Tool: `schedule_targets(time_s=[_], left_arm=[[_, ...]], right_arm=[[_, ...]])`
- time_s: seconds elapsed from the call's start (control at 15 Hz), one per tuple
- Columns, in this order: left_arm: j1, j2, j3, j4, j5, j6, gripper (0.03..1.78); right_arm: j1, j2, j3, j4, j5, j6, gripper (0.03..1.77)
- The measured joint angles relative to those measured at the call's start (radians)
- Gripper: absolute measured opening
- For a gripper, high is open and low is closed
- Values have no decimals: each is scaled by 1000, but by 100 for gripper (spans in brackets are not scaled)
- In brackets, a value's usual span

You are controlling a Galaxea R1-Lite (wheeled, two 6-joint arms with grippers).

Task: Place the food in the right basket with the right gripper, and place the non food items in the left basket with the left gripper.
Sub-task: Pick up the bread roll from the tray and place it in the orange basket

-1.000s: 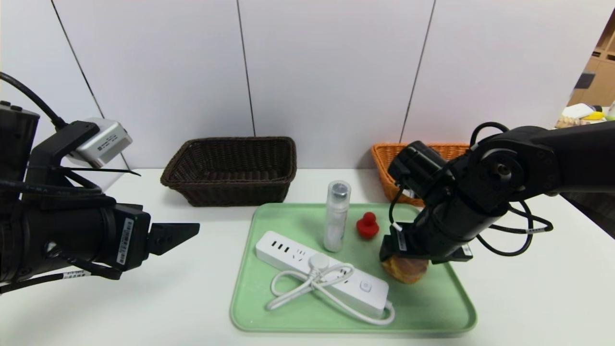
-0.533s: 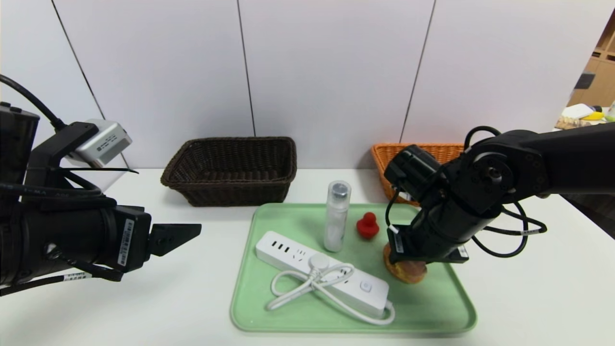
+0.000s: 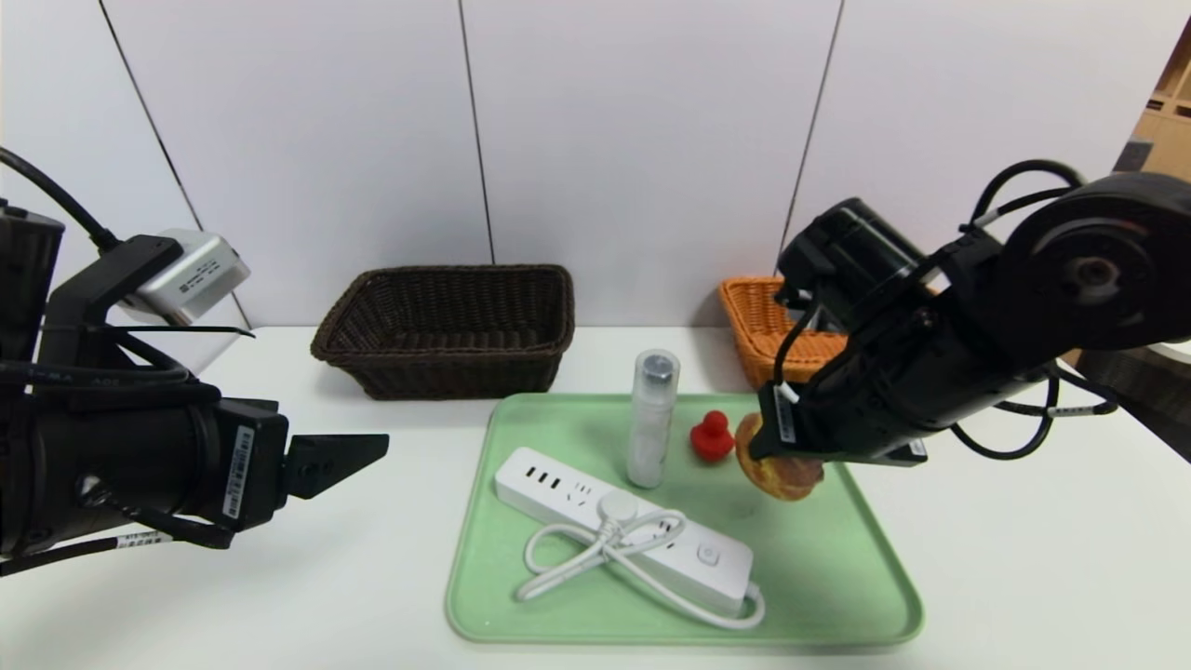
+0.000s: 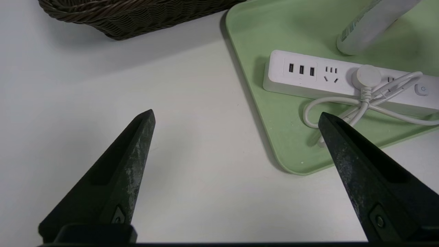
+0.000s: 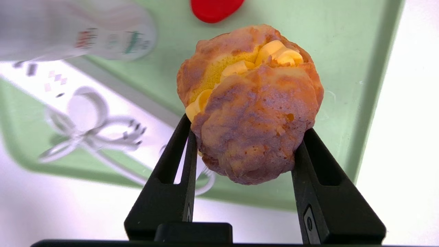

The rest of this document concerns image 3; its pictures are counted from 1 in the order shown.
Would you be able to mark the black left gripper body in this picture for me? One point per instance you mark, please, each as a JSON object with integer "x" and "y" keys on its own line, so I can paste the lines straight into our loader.
{"x": 249, "y": 465}

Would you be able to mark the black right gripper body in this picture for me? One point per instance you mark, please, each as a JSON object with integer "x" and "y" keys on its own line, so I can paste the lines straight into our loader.
{"x": 780, "y": 423}

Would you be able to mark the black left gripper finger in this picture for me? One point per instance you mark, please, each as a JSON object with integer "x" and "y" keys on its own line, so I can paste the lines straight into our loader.
{"x": 321, "y": 463}

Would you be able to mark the pink topped bread bun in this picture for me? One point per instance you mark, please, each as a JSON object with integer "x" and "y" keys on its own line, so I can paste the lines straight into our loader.
{"x": 786, "y": 479}

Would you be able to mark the red rubber duck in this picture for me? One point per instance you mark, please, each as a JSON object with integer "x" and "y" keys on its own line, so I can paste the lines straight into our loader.
{"x": 709, "y": 445}

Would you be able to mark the clear bottle with silver cap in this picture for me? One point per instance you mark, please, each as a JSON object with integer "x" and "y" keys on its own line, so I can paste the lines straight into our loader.
{"x": 649, "y": 428}

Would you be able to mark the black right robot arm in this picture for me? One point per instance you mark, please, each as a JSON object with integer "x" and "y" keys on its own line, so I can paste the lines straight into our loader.
{"x": 1098, "y": 270}

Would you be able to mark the orange wicker basket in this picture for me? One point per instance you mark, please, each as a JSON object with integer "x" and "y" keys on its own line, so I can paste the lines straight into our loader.
{"x": 754, "y": 316}

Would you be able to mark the dark brown wicker basket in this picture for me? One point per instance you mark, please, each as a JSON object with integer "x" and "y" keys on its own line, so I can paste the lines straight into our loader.
{"x": 447, "y": 372}

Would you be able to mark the green plastic tray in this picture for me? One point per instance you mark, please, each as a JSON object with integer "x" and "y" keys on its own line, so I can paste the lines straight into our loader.
{"x": 819, "y": 586}

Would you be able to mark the white background table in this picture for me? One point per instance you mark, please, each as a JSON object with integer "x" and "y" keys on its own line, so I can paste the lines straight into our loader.
{"x": 1174, "y": 354}

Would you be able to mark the dark grey box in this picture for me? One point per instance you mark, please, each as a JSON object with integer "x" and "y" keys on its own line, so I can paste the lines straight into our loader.
{"x": 1131, "y": 155}

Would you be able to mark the wooden shelf unit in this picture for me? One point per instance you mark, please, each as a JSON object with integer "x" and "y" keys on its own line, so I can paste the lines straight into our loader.
{"x": 1168, "y": 130}

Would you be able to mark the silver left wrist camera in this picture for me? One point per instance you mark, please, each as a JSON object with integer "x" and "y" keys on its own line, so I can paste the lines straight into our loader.
{"x": 191, "y": 274}

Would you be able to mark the black left camera bracket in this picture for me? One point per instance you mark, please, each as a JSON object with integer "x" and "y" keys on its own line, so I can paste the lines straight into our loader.
{"x": 88, "y": 298}

